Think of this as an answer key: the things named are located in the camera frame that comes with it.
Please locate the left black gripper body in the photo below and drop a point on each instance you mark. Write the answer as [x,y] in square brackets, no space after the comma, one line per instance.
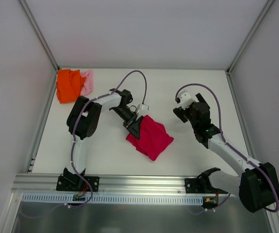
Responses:
[131,124]

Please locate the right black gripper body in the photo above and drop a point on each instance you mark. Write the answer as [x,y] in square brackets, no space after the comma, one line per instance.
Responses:
[186,110]

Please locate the red t shirt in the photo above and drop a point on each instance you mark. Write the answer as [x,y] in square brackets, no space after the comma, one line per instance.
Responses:
[153,138]

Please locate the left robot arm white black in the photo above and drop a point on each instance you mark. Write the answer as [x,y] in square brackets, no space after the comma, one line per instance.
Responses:
[82,123]

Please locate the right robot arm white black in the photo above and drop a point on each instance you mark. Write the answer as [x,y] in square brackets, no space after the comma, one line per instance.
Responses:
[255,183]

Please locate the pink t shirt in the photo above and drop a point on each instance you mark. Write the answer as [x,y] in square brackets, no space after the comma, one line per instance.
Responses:
[88,84]

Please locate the orange t shirt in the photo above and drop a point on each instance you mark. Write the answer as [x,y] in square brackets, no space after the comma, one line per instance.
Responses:
[68,85]

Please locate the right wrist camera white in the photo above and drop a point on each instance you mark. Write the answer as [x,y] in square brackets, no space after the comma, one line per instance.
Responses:
[184,99]

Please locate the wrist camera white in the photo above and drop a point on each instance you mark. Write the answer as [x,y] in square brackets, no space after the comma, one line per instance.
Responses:
[142,107]
[184,99]

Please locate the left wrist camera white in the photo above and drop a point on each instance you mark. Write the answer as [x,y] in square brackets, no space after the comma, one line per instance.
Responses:
[142,107]

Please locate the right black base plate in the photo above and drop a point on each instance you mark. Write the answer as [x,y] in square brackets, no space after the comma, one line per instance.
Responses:
[199,186]

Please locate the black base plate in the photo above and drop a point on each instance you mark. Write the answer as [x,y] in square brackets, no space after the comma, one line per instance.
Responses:
[93,183]
[199,186]

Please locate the white slotted cable duct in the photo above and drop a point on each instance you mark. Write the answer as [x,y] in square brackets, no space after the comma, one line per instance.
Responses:
[114,199]

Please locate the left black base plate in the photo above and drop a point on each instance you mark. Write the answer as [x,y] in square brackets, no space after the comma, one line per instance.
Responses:
[93,183]

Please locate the aluminium mounting rail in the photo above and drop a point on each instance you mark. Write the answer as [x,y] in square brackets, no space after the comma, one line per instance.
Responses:
[108,184]

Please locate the left aluminium frame post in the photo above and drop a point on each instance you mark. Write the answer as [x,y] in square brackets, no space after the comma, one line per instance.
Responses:
[32,20]

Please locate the aluminium frame post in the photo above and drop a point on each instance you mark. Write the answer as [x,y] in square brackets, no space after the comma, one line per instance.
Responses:
[261,16]
[32,20]

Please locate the right aluminium frame post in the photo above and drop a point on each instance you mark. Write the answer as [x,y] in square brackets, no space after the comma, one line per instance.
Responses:
[261,16]

